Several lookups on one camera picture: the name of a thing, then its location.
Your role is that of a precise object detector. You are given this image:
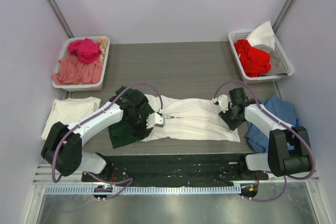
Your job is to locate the left grey plastic bin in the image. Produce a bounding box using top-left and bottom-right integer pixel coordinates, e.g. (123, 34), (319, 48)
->
(52, 36), (110, 92)

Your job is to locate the beige garment in bin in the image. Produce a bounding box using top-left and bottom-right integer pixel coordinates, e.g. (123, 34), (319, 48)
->
(93, 36), (109, 64)

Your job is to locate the folded cream t-shirt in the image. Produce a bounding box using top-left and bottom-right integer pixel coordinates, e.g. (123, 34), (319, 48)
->
(41, 97), (101, 141)

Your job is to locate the grey white garment in basket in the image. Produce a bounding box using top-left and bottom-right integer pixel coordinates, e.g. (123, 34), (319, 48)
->
(247, 21), (287, 77)

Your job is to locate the white and green t-shirt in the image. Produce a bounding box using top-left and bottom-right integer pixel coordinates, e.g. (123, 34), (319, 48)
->
(108, 94), (240, 148)

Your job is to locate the right white perforated basket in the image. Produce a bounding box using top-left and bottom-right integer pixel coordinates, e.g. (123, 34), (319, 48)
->
(228, 28), (294, 84)

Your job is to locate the slotted white cable duct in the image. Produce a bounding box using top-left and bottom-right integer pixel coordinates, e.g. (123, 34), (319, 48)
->
(45, 184), (241, 195)

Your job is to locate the red t-shirt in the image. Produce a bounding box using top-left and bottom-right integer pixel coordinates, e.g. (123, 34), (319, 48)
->
(234, 39), (271, 78)

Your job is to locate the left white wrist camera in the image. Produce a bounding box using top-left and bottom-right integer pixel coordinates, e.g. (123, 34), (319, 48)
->
(146, 113), (165, 129)

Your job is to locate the salmon pink t-shirt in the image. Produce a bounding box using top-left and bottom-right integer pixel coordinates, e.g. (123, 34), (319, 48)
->
(53, 55), (102, 86)

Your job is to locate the magenta t-shirt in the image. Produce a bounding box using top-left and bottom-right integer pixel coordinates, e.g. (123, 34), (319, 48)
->
(67, 38), (101, 63)

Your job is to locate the blue plaid shirt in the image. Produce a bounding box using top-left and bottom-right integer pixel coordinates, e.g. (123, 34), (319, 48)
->
(245, 94), (299, 153)

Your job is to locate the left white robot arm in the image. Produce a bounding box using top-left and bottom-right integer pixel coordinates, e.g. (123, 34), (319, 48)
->
(41, 89), (155, 182)

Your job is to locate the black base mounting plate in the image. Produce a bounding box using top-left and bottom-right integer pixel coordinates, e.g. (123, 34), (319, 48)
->
(81, 154), (270, 187)

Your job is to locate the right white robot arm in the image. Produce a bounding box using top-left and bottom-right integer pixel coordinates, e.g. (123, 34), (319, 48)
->
(212, 88), (316, 180)

